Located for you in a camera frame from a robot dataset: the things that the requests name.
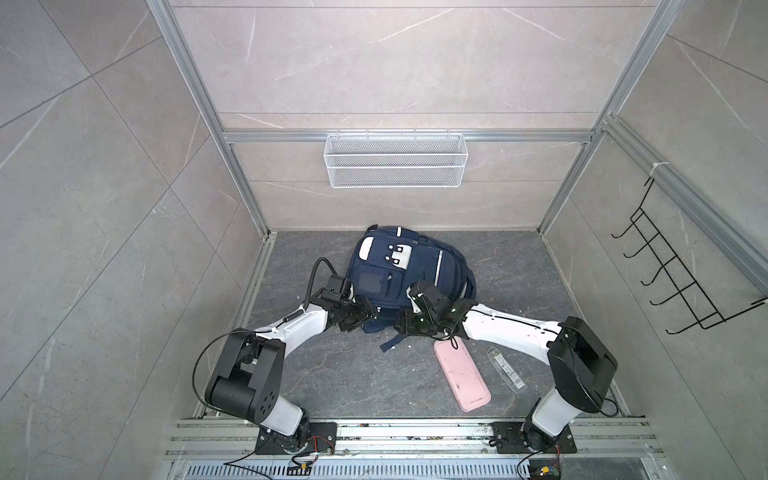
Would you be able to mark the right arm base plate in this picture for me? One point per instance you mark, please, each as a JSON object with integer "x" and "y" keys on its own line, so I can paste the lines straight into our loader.
{"x": 516, "y": 438}

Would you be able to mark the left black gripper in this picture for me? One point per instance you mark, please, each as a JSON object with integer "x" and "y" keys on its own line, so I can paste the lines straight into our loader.
{"x": 367, "y": 312}

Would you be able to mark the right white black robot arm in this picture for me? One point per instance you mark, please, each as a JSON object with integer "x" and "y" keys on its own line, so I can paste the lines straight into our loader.
{"x": 582, "y": 367}

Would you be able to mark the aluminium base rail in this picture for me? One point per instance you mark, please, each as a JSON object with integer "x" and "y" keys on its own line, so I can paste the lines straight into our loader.
{"x": 437, "y": 448}

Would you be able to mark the pink pencil case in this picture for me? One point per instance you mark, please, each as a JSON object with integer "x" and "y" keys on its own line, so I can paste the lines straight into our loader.
{"x": 464, "y": 379}

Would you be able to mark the clear plastic ruler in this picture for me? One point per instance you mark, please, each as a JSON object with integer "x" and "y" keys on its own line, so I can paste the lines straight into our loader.
{"x": 506, "y": 371}

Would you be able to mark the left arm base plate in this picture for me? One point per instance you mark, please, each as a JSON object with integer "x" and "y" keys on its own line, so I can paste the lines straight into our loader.
{"x": 310, "y": 438}

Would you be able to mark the navy blue student backpack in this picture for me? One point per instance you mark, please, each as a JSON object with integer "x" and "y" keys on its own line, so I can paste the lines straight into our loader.
{"x": 388, "y": 260}

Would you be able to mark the black wire hook rack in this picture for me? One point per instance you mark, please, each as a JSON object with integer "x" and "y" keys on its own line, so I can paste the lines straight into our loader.
{"x": 670, "y": 265}

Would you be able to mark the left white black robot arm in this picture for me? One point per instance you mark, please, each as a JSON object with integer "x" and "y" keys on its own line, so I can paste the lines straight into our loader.
{"x": 246, "y": 380}

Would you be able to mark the white wire mesh basket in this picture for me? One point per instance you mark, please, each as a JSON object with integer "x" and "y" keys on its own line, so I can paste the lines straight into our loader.
{"x": 395, "y": 160}

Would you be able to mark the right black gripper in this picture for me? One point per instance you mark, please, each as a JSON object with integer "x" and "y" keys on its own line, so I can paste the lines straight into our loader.
{"x": 405, "y": 323}

